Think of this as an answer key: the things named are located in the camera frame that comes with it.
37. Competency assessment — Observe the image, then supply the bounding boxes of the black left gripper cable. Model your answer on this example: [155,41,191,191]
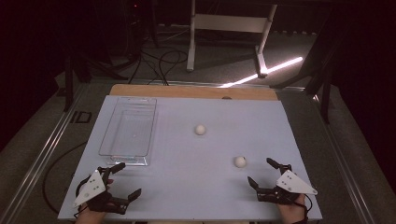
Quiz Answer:
[74,175,93,200]

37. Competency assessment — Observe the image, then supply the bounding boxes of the clear plastic container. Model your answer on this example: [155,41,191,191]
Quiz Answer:
[98,96,158,167]

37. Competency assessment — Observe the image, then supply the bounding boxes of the person's right hand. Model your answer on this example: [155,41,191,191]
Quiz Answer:
[276,193,307,224]

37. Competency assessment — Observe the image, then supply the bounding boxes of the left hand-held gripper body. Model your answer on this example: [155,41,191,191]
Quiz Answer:
[72,167,130,217]

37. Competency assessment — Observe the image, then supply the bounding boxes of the person's left hand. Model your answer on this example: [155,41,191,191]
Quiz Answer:
[74,205,108,224]

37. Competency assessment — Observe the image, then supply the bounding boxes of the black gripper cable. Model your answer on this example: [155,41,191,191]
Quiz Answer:
[74,175,93,200]
[299,192,314,219]

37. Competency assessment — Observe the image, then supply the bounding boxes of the black cable on carpet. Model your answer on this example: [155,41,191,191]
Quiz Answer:
[41,140,90,216]

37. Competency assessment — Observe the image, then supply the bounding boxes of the white desk frame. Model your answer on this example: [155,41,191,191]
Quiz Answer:
[186,0,278,78]

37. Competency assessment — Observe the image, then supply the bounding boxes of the black metal stand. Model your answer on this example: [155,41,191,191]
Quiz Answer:
[63,54,129,113]
[270,27,345,125]

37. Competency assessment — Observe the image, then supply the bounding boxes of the metal floor rail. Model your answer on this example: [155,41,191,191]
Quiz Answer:
[0,83,89,224]
[312,92,376,224]

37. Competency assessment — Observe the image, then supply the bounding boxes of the black floor cables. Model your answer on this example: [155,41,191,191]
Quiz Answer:
[128,49,190,87]

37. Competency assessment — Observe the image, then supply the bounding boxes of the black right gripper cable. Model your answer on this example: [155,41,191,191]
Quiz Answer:
[299,192,314,219]

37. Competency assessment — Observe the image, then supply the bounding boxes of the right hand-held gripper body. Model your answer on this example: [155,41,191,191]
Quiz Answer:
[255,163,318,206]

